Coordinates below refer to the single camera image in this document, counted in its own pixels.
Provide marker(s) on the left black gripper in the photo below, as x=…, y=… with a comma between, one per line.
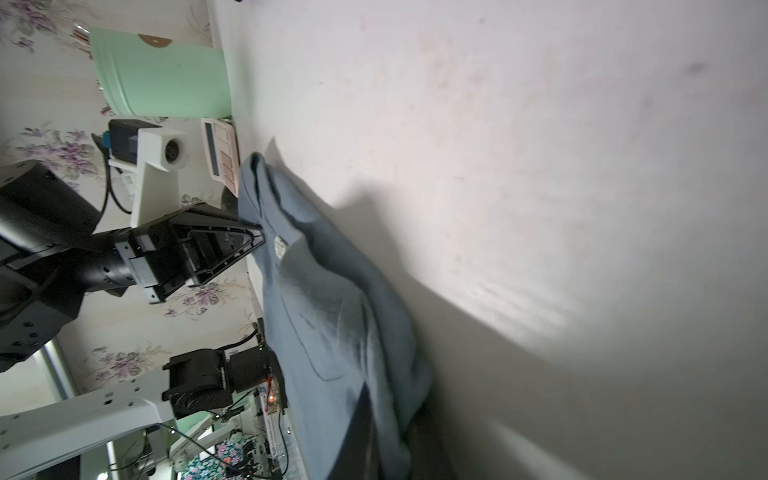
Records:
x=189, y=247

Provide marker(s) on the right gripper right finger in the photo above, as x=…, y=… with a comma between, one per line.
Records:
x=429, y=460

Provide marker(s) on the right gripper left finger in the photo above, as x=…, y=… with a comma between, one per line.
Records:
x=358, y=458

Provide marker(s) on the grey t-shirt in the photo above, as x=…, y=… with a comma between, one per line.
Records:
x=339, y=330

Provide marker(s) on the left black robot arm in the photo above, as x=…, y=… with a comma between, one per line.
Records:
x=52, y=256

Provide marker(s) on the white desk calculator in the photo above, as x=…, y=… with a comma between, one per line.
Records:
x=222, y=153

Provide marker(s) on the mint green pen cup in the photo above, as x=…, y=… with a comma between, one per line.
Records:
x=149, y=76

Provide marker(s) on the coloured pencils bunch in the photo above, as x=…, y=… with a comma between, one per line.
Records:
x=81, y=36

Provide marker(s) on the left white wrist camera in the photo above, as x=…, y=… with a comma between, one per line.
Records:
x=150, y=157

